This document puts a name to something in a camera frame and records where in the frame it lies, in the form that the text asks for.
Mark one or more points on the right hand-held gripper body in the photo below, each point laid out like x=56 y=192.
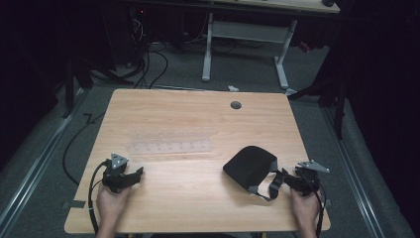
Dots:
x=308 y=180

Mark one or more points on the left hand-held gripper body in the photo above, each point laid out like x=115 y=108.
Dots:
x=115 y=177

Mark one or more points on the person's right hand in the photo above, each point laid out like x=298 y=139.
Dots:
x=305 y=208

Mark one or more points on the person's left hand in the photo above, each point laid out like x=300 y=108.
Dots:
x=111 y=203

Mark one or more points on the grey floor tape piece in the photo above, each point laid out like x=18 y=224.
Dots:
x=75 y=204

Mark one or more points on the black stand leg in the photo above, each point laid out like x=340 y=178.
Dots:
x=339 y=105
x=69 y=89

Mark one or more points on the white paper scrap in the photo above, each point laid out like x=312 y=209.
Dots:
x=233 y=88

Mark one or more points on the red small object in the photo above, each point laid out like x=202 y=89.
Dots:
x=304 y=46

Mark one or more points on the black computer mouse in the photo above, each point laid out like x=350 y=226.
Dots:
x=328 y=2

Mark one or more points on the metal floor rail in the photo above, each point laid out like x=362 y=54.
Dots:
x=36 y=165
x=353 y=172

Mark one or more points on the white metal desk frame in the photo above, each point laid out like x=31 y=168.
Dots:
x=208 y=49

